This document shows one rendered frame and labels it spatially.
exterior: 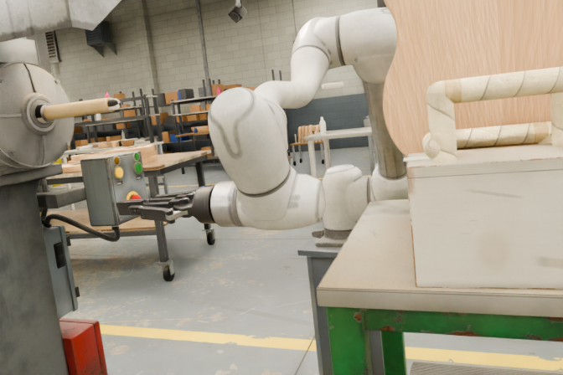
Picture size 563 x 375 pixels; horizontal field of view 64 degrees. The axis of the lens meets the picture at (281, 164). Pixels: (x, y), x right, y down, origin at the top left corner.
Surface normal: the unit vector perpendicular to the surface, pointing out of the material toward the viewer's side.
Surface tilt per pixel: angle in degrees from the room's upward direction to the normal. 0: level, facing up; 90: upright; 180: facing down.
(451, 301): 90
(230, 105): 45
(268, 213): 121
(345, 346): 90
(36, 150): 98
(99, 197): 90
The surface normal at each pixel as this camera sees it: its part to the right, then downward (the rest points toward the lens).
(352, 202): -0.26, 0.12
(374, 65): -0.18, 0.75
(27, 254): 0.94, -0.07
